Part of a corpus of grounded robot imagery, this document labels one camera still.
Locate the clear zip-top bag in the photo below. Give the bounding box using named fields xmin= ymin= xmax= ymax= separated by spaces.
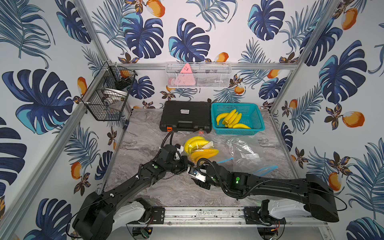
xmin=227 ymin=136 xmax=279 ymax=177

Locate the yellow banana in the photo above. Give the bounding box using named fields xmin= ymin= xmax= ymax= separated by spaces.
xmin=216 ymin=113 xmax=230 ymax=125
xmin=223 ymin=109 xmax=237 ymax=125
xmin=233 ymin=123 xmax=251 ymax=129

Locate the clear bag with banana peel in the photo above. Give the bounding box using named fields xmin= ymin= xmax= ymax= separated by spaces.
xmin=179 ymin=131 xmax=234 ymax=164

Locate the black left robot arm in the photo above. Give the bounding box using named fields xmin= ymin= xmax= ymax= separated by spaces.
xmin=72 ymin=145 xmax=194 ymax=240

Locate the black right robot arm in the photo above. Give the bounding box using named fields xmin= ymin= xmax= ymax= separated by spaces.
xmin=197 ymin=159 xmax=339 ymax=223

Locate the green-yellow banana bunch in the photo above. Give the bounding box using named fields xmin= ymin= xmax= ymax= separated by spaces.
xmin=184 ymin=136 xmax=209 ymax=154

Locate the black plastic tool case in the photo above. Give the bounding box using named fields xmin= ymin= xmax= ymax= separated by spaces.
xmin=159 ymin=101 xmax=212 ymax=133

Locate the teal plastic basket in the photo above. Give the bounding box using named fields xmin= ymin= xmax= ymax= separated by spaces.
xmin=211 ymin=103 xmax=265 ymax=136

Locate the pink triangular object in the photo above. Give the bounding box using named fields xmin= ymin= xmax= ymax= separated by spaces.
xmin=174 ymin=63 xmax=196 ymax=87

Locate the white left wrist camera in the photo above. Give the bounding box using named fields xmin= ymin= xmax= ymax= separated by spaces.
xmin=175 ymin=144 xmax=184 ymax=154

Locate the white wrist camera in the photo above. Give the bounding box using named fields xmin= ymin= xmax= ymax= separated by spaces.
xmin=187 ymin=167 xmax=206 ymax=183
xmin=175 ymin=144 xmax=184 ymax=154

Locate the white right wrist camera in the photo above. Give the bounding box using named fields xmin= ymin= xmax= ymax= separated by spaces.
xmin=187 ymin=167 xmax=206 ymax=183

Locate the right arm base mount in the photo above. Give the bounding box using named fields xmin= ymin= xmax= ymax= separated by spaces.
xmin=243 ymin=200 xmax=286 ymax=227

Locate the aluminium front rail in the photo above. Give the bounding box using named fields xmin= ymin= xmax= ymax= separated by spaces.
xmin=80 ymin=205 xmax=304 ymax=228

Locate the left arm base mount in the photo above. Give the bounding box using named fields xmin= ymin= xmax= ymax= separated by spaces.
xmin=128 ymin=198 xmax=166 ymax=225

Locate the white wire shelf basket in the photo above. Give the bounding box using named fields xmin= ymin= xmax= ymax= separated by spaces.
xmin=165 ymin=62 xmax=232 ymax=89

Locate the black wire basket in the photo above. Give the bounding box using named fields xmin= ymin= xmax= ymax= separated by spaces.
xmin=81 ymin=62 xmax=138 ymax=122

